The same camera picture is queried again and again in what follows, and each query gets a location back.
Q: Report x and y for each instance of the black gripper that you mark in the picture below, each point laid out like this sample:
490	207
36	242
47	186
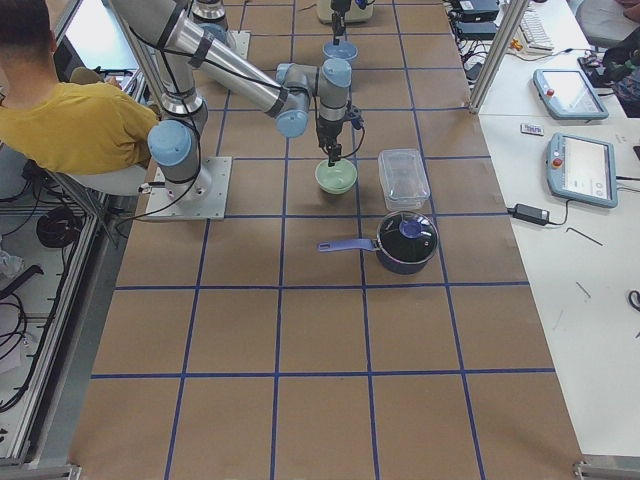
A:
339	8
328	129

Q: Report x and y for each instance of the blue bowl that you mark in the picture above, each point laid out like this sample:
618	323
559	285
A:
343	50

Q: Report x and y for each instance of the green bowl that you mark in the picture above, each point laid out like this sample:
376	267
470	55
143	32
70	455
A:
336	179

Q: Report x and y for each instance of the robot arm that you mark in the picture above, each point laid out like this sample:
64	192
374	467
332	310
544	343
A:
212	15
296	96

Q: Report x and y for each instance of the cream toaster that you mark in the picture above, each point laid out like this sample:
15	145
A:
360	11

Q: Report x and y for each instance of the clear plastic lidded container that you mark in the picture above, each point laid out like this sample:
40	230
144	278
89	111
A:
403	179

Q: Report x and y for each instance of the blue pot with glass lid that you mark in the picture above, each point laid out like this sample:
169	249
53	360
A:
404	243

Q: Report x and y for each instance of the white keyboard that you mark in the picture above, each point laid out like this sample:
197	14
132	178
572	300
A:
533	36

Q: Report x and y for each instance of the black power adapter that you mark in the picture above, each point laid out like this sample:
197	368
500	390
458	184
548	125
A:
529	214

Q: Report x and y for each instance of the upper teach pendant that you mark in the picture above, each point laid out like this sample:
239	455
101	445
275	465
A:
568	95

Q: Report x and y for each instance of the teach pendant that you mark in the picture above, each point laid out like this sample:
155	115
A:
582	169
568	95

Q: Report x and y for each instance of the lower teach pendant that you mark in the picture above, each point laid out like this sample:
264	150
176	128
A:
582	169

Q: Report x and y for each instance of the allen key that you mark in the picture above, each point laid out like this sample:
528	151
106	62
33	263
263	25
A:
584	235

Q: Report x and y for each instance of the person in yellow shirt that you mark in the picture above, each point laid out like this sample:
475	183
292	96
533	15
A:
78	129

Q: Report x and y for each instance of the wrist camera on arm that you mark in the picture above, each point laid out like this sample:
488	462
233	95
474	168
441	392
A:
353	115

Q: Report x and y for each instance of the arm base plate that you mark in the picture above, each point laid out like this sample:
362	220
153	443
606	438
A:
206	199
235	45

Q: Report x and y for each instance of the aluminium frame post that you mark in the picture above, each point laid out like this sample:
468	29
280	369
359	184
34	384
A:
508	27

